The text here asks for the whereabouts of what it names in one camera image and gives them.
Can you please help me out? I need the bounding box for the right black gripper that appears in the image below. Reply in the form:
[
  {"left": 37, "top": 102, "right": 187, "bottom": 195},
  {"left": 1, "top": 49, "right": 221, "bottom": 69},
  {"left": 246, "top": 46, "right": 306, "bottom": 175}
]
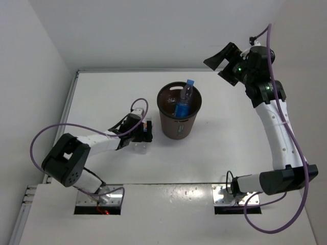
[{"left": 204, "top": 42, "right": 254, "bottom": 86}]

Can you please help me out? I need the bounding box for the orange label clear bottle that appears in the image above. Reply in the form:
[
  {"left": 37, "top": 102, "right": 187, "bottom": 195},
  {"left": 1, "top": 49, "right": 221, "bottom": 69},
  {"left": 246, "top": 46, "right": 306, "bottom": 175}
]
[{"left": 132, "top": 117, "right": 152, "bottom": 154}]

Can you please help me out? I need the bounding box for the blue label water bottle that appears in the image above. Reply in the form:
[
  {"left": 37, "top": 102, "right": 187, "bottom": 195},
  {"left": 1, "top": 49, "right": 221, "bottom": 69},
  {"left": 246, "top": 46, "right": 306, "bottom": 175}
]
[{"left": 175, "top": 80, "right": 194, "bottom": 117}]

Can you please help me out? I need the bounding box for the clear bottle without label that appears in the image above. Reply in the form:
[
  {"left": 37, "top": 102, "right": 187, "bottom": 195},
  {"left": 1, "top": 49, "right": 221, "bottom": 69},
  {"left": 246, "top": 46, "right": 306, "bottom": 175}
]
[{"left": 165, "top": 94, "right": 179, "bottom": 106}]

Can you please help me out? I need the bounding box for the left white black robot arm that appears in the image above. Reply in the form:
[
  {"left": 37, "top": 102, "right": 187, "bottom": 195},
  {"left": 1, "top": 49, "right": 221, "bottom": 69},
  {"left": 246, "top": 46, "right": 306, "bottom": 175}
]
[{"left": 41, "top": 111, "right": 153, "bottom": 197}]

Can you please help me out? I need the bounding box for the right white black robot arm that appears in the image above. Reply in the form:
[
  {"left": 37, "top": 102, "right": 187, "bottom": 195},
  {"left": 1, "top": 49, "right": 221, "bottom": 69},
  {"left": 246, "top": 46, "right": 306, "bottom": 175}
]
[{"left": 204, "top": 42, "right": 318, "bottom": 197}]

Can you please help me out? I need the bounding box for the brown plastic waste bin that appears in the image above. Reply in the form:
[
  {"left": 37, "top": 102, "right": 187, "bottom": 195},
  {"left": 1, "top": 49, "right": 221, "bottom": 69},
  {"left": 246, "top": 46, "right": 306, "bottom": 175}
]
[{"left": 157, "top": 79, "right": 202, "bottom": 140}]

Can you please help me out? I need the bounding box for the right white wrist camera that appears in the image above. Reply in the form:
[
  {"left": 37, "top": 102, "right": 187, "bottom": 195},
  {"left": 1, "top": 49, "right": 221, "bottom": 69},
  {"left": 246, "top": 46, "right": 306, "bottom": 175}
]
[{"left": 241, "top": 37, "right": 261, "bottom": 57}]

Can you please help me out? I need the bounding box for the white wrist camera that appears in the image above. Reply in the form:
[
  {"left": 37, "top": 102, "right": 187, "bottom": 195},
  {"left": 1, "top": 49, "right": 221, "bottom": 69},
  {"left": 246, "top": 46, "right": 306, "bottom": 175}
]
[
  {"left": 131, "top": 108, "right": 145, "bottom": 117},
  {"left": 241, "top": 37, "right": 261, "bottom": 57}
]

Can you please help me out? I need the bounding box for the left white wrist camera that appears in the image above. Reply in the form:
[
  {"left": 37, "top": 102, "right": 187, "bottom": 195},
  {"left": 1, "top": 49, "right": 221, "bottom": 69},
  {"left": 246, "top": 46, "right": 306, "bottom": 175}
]
[{"left": 131, "top": 108, "right": 145, "bottom": 117}]

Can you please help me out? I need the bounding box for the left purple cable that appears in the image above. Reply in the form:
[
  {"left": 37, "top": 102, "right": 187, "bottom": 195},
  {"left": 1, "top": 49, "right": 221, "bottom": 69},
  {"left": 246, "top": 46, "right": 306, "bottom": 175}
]
[{"left": 30, "top": 97, "right": 149, "bottom": 204}]

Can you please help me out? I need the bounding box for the purple cable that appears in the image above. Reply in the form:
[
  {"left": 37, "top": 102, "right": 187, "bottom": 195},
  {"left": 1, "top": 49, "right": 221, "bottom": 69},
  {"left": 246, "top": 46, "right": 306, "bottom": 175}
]
[
  {"left": 243, "top": 23, "right": 310, "bottom": 234},
  {"left": 30, "top": 97, "right": 149, "bottom": 204}
]

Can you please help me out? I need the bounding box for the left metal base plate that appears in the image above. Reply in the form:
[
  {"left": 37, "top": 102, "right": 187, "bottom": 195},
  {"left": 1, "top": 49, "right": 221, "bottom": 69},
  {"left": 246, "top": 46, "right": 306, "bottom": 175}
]
[{"left": 76, "top": 185, "right": 125, "bottom": 207}]

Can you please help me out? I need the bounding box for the metal base plate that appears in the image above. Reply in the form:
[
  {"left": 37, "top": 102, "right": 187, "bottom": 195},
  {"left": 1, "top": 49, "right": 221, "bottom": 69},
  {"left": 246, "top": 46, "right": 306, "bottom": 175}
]
[
  {"left": 212, "top": 184, "right": 256, "bottom": 208},
  {"left": 76, "top": 185, "right": 125, "bottom": 207}
]

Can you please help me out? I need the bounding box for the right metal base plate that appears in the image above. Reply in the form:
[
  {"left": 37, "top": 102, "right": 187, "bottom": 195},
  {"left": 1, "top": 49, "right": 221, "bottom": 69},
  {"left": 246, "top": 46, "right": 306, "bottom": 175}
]
[{"left": 212, "top": 184, "right": 256, "bottom": 208}]

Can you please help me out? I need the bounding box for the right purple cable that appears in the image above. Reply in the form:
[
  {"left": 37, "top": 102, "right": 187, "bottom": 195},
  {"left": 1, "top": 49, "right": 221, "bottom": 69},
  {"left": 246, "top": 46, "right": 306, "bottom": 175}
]
[{"left": 243, "top": 23, "right": 310, "bottom": 234}]

